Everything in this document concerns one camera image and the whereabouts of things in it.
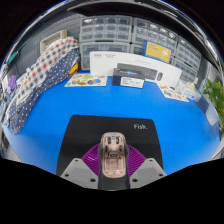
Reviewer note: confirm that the beige plastic crate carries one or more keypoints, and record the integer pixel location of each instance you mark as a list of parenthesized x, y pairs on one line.
[(51, 39)]

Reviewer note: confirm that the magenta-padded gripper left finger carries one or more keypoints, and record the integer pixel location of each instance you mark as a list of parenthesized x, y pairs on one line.
[(78, 172)]

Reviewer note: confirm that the teal wall-mounted object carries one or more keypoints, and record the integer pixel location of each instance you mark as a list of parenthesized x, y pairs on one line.
[(13, 57)]

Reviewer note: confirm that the purple soft object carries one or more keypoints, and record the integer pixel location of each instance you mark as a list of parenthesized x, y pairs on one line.
[(12, 83)]

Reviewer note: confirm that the patterned dotted checked cloth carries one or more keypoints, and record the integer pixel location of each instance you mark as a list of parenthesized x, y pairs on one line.
[(40, 80)]

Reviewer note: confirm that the yellow and blue card box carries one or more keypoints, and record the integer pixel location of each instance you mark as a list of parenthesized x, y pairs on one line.
[(157, 51)]

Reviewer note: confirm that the small black product box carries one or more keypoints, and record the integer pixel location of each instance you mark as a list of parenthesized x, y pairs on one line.
[(128, 78)]

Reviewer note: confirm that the green plant in white pot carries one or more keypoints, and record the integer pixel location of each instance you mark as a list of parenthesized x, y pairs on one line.
[(215, 100)]

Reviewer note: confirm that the black mouse pad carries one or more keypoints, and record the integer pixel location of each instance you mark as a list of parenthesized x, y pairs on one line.
[(100, 126)]

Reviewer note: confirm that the white and blue tissue box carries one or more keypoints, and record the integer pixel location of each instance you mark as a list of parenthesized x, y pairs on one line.
[(191, 91)]

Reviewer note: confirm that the printed paper leaflet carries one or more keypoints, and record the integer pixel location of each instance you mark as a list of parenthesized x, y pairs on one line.
[(86, 80), (173, 94)]

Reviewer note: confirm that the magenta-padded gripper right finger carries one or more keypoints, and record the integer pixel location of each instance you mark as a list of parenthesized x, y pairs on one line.
[(148, 171)]

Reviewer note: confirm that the long white keyboard box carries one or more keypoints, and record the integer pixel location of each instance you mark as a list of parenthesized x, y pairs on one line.
[(103, 63)]

